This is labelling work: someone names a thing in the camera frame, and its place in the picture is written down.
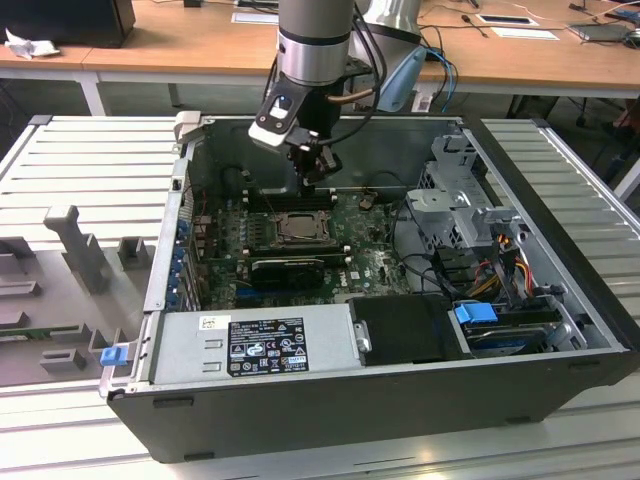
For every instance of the silver topped CPU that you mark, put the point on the silver topped CPU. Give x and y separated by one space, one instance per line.
305 227

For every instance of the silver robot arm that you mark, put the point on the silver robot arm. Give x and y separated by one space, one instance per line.
312 40

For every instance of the RAM slot white clips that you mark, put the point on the RAM slot white clips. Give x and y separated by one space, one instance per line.
285 192
332 248
332 257
285 200

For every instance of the black CPU socket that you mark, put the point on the black CPU socket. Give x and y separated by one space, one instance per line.
277 242

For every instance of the blue expansion slot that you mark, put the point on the blue expansion slot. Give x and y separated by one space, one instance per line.
244 290

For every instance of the pale blue teach pendant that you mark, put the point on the pale blue teach pendant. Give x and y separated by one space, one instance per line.
402 75

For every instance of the round coin cell battery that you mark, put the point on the round coin cell battery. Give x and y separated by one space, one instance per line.
365 202

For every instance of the white paper sheet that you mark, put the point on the white paper sheet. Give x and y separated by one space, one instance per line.
525 34
252 18

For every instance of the grey plastic case latch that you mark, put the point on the grey plastic case latch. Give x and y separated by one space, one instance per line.
187 122

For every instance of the grey metal drive cage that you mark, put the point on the grey metal drive cage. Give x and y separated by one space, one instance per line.
435 205

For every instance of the green motherboard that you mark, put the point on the green motherboard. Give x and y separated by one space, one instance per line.
370 260

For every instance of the black graphics card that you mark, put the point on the black graphics card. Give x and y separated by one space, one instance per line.
285 275

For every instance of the white framed tablet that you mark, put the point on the white framed tablet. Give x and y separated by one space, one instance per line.
505 20

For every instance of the black plastic shroud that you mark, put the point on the black plastic shroud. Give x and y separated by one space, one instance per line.
410 330

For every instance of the blue disk carrier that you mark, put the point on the blue disk carrier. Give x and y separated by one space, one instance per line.
475 315

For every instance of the grey power supply unit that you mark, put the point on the grey power supply unit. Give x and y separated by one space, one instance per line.
190 350

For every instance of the black computer box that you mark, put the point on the black computer box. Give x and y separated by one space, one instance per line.
65 22

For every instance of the dark notebook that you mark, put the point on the dark notebook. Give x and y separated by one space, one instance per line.
600 32

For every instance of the silver hard disk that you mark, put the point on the silver hard disk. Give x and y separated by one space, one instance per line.
500 345

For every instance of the crumpled white paper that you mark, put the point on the crumpled white paper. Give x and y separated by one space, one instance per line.
30 46

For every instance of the open black PC case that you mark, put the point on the open black PC case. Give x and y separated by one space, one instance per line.
350 415

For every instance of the grey parts rack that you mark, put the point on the grey parts rack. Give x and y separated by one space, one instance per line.
65 300

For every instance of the blue plastic latch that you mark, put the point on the blue plastic latch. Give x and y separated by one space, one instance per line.
112 357

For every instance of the green RAM stick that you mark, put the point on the green RAM stick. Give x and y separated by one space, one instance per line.
40 331

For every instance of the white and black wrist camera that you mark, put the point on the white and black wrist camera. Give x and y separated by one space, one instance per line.
272 131

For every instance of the wooden desk white frame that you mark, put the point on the wooden desk white frame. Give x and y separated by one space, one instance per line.
200 45
70 60

